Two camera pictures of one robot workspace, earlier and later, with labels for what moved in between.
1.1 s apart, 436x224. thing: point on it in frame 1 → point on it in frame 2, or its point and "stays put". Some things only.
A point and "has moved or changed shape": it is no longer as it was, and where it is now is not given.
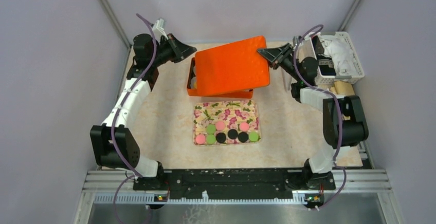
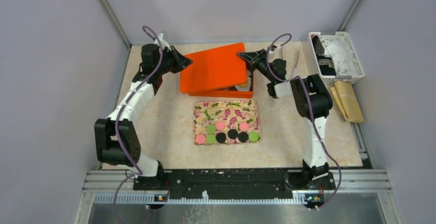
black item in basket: x=326 y=63 stays put
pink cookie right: x=244 y=126 stays put
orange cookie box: x=192 y=85 → x=245 y=91
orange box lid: x=231 y=68 has moved or changed shape
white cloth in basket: x=337 y=48 stays put
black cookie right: x=242 y=136 stays put
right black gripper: x=274 y=55 → x=253 y=59
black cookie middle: x=232 y=133 stays put
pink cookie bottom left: x=200 y=139 stays put
